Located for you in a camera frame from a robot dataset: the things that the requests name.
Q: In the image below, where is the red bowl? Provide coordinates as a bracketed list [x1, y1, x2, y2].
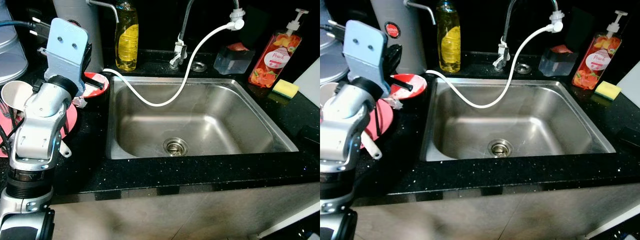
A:
[80, 72, 110, 99]
[387, 73, 428, 101]

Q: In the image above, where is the pink plate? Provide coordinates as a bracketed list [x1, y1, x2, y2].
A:
[360, 97, 396, 150]
[0, 102, 79, 159]

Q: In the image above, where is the grey cylinder with red label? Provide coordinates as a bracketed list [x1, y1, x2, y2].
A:
[52, 0, 105, 74]
[370, 0, 426, 76]

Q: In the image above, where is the yellow dish soap bottle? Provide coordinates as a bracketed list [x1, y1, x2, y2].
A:
[436, 0, 462, 74]
[114, 0, 140, 72]

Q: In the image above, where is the white plastic container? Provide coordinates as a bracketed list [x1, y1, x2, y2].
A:
[0, 5, 29, 84]
[320, 0, 351, 85]

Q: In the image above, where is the white bowl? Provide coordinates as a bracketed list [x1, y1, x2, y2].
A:
[320, 81, 342, 109]
[1, 80, 37, 109]

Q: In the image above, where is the pale grey board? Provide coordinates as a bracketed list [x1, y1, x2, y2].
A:
[292, 57, 321, 94]
[615, 60, 640, 109]

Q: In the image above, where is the chrome sink faucet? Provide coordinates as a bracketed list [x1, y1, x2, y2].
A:
[492, 0, 519, 71]
[169, 0, 196, 70]

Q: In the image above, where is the metal sink drain strainer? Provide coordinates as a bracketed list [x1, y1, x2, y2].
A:
[163, 137, 190, 157]
[488, 139, 513, 159]

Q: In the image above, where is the yellow sponge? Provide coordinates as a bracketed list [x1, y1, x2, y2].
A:
[594, 80, 623, 101]
[272, 79, 300, 99]

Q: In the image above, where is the peach hand soap pump bottle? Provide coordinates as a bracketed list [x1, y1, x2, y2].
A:
[571, 10, 629, 91]
[248, 8, 310, 89]

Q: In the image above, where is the stainless steel sink basin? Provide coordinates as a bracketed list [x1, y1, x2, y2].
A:
[106, 76, 300, 160]
[420, 78, 617, 162]

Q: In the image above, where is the clear plastic sponge holder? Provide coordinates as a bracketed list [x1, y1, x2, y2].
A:
[213, 44, 256, 75]
[538, 46, 579, 78]

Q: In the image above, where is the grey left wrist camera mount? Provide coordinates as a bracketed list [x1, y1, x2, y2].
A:
[44, 18, 90, 96]
[342, 20, 391, 97]

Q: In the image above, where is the white flexible hose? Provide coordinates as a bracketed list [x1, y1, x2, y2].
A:
[425, 25, 556, 110]
[102, 22, 236, 108]

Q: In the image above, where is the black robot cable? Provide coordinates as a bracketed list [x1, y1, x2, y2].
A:
[0, 17, 52, 40]
[324, 20, 349, 44]

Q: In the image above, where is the white hose tap connector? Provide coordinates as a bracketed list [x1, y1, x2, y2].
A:
[549, 0, 566, 34]
[229, 0, 246, 31]

